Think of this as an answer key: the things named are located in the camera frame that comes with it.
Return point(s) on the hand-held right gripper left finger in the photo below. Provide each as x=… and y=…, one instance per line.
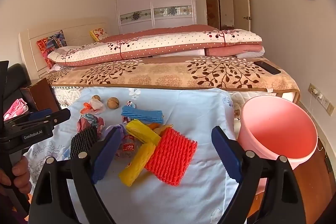
x=106, y=155

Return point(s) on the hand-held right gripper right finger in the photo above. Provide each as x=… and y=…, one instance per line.
x=225, y=150

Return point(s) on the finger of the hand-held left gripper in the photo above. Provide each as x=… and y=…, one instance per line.
x=59, y=117
x=39, y=114

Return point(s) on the clear red-label snack wrapper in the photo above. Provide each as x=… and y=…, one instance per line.
x=128, y=145

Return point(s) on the black foam net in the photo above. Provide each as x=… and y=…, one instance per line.
x=82, y=138

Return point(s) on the pink blue wrapper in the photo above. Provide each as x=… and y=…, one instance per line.
x=89, y=120

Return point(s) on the yellow foam net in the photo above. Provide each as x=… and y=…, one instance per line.
x=140, y=132
x=136, y=163

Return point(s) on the orange clear candy wrapper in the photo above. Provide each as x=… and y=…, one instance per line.
x=95, y=106

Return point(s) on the brown walnut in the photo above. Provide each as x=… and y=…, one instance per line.
x=113, y=102
x=95, y=97

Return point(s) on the pink plastic bucket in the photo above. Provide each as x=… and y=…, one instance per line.
x=275, y=129

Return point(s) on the blue foam net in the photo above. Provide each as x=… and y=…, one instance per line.
x=141, y=113

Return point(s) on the red foam net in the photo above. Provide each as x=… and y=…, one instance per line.
x=170, y=155

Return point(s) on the orange peel piece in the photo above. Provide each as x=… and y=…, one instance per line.
x=155, y=126
x=164, y=130

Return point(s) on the red blue candy wrapper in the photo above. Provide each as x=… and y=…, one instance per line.
x=130, y=104

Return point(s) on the person's left hand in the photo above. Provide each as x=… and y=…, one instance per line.
x=22, y=174

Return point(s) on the brown wooden nightstand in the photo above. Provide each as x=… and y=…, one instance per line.
x=39, y=94

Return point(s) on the pink printed cloth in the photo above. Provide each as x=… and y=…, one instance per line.
x=17, y=108

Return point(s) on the black chair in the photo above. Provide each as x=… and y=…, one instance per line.
x=15, y=79

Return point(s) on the colourful printed pillow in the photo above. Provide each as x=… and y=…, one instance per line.
x=50, y=43

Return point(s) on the light blue floral cloth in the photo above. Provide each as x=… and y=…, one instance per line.
x=170, y=200

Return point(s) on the cream wooden bed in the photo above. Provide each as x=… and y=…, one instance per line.
x=78, y=29

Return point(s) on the brown leaf-print blanket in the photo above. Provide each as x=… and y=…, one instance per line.
x=170, y=77

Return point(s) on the black smartphone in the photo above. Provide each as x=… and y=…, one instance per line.
x=267, y=67

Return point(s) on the yellow floral pillow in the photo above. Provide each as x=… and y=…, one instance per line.
x=98, y=33

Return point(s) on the polka dot folded quilt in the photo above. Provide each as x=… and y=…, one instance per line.
x=157, y=45

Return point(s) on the beige wall socket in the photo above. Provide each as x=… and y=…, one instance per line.
x=311, y=85
x=334, y=111

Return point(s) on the white wall socket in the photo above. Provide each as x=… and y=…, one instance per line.
x=327, y=103

